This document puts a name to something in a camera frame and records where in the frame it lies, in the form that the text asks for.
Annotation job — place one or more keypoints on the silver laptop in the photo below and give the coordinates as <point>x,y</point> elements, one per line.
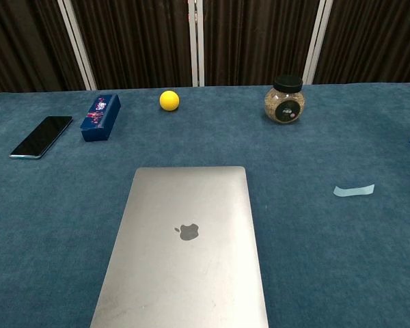
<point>184,266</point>

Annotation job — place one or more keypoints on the blue felt-covered table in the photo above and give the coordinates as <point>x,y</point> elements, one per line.
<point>54,222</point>

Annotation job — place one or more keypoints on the yellow ball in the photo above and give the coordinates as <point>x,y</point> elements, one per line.
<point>169,100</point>

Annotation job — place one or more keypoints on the glass jar black lid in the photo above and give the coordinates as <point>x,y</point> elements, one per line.
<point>280,102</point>

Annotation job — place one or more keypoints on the dark blue printed box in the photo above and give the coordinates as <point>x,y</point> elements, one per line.
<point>97,124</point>

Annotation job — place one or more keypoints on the dark pleated partition screen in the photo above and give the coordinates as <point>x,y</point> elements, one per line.
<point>256,37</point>
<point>133,41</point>
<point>20,41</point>
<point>372,37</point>

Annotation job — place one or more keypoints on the black smartphone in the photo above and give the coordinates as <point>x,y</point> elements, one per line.
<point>41,137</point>

